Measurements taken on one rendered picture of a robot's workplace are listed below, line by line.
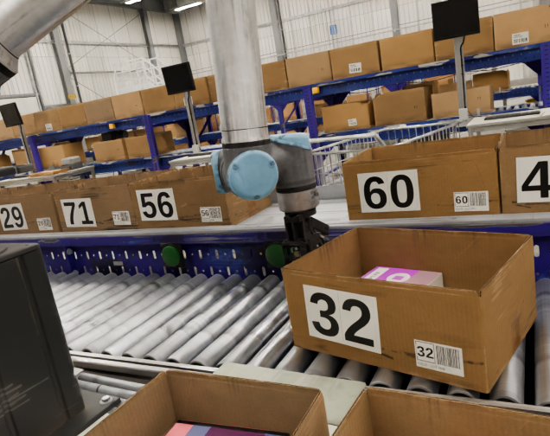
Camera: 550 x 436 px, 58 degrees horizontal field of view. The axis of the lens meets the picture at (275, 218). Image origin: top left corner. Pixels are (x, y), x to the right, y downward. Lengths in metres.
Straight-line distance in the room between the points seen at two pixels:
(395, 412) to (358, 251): 0.58
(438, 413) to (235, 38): 0.65
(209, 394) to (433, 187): 0.79
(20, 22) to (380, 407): 0.87
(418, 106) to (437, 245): 4.58
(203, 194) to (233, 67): 0.78
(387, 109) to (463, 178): 4.46
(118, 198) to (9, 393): 1.05
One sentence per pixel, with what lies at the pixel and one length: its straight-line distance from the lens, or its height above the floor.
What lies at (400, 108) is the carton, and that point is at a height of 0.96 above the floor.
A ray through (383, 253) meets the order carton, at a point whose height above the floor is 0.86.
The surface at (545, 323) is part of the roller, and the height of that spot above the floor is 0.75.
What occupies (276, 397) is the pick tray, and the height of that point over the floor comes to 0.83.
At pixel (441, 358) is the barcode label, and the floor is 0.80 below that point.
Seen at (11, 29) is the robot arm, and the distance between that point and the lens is 1.05.
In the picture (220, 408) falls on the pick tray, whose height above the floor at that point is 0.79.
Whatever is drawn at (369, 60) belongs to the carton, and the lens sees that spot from 6.04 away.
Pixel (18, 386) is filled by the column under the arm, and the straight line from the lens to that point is 0.94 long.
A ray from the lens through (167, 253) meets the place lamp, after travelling 1.67.
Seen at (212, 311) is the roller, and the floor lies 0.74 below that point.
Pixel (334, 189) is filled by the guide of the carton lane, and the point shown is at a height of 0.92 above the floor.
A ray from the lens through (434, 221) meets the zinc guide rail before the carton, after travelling 1.31.
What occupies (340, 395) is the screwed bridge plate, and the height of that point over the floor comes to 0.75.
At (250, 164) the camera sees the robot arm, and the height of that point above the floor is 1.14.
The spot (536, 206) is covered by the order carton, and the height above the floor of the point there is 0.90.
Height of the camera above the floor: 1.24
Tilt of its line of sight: 13 degrees down
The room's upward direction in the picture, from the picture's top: 10 degrees counter-clockwise
